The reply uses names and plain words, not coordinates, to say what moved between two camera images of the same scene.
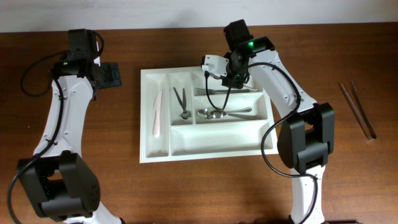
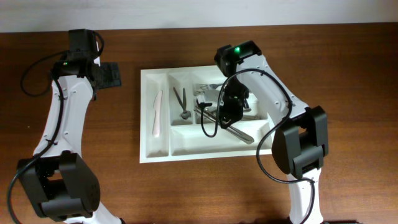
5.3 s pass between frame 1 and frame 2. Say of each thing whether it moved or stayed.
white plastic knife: stayed
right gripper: moved
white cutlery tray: stayed
